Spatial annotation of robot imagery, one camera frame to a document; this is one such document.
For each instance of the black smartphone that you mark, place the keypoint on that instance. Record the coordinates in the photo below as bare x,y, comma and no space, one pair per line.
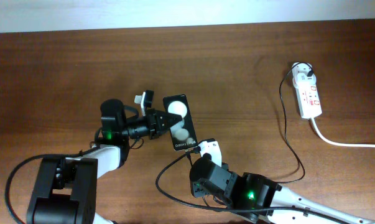
183,133

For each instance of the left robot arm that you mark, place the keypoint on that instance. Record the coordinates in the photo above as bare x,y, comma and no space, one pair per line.
65,188

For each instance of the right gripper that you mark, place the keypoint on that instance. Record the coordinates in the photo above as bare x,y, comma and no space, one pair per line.
198,190

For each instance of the white USB charger plug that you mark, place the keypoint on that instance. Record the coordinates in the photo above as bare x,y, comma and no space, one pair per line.
303,75

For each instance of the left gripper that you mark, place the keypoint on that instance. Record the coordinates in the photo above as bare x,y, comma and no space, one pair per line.
155,126

